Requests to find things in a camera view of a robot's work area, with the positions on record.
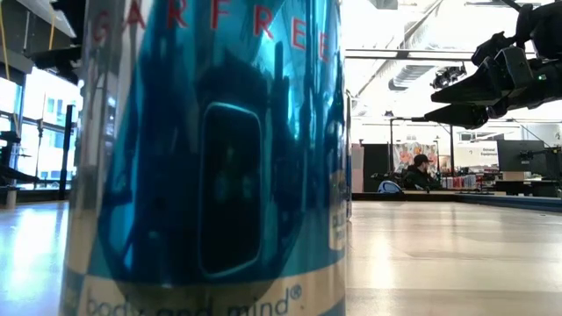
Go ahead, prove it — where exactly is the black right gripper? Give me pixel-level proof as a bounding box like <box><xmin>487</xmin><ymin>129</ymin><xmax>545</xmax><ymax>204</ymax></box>
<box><xmin>423</xmin><ymin>46</ymin><xmax>562</xmax><ymax>130</ymax></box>

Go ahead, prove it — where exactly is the black ceiling spotlight cluster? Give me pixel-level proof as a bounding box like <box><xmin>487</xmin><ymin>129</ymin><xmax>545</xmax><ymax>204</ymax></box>
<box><xmin>429</xmin><ymin>64</ymin><xmax>468</xmax><ymax>90</ymax></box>

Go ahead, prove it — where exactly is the white sign with text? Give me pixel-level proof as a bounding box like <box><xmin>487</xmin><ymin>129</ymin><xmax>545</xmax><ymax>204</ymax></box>
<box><xmin>454</xmin><ymin>144</ymin><xmax>500</xmax><ymax>169</ymax></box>

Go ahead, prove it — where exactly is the black computer monitor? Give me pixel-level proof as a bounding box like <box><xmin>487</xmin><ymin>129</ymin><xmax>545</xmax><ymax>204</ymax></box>
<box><xmin>497</xmin><ymin>140</ymin><xmax>548</xmax><ymax>173</ymax></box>

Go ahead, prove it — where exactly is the row of red white packages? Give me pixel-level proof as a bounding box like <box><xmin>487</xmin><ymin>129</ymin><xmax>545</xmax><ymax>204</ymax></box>
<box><xmin>441</xmin><ymin>174</ymin><xmax>478</xmax><ymax>190</ymax></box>

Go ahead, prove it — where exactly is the floral printed banner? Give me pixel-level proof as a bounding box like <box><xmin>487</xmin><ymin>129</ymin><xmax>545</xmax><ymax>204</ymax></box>
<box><xmin>393</xmin><ymin>141</ymin><xmax>439</xmax><ymax>175</ymax></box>

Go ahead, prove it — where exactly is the person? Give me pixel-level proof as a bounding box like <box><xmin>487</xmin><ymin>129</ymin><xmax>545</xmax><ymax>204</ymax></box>
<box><xmin>402</xmin><ymin>153</ymin><xmax>442</xmax><ymax>191</ymax></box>

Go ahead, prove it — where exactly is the dark desk with equipment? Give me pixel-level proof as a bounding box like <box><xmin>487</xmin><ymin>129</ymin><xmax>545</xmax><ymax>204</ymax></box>
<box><xmin>494</xmin><ymin>170</ymin><xmax>562</xmax><ymax>198</ymax></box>

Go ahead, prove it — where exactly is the black partition panel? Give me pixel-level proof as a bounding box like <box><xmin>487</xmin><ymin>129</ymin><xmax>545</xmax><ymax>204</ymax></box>
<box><xmin>362</xmin><ymin>143</ymin><xmax>392</xmax><ymax>193</ymax></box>

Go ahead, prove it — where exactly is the blue white rounded object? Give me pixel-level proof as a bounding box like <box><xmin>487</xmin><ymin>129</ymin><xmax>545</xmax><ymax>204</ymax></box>
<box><xmin>377</xmin><ymin>179</ymin><xmax>403</xmax><ymax>195</ymax></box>

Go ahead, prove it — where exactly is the pink partition panel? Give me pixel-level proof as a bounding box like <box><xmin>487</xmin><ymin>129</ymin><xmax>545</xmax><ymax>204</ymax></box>
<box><xmin>350</xmin><ymin>143</ymin><xmax>364</xmax><ymax>193</ymax></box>

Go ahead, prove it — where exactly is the black tripod stand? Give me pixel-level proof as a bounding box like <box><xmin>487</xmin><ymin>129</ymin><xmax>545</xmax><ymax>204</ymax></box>
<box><xmin>58</xmin><ymin>104</ymin><xmax>75</xmax><ymax>202</ymax></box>

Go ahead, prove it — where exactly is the black adjustable stand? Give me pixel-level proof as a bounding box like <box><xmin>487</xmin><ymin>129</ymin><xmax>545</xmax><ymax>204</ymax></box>
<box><xmin>0</xmin><ymin>130</ymin><xmax>47</xmax><ymax>207</ymax></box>

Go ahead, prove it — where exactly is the black metal gantry frame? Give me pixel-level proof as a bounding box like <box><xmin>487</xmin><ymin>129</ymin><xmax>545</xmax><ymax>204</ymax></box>
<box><xmin>388</xmin><ymin>116</ymin><xmax>456</xmax><ymax>176</ymax></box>

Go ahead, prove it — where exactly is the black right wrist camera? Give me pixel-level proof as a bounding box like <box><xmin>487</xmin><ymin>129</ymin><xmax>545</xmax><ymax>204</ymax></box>
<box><xmin>470</xmin><ymin>30</ymin><xmax>526</xmax><ymax>67</ymax></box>

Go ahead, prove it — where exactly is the silver ceiling air duct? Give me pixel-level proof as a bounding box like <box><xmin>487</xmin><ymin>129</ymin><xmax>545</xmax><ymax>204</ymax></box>
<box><xmin>387</xmin><ymin>64</ymin><xmax>436</xmax><ymax>92</ymax></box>

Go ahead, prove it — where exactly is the yellow power cable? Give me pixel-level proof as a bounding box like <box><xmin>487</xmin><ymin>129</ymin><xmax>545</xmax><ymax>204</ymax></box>
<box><xmin>0</xmin><ymin>0</ymin><xmax>57</xmax><ymax>83</ymax></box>

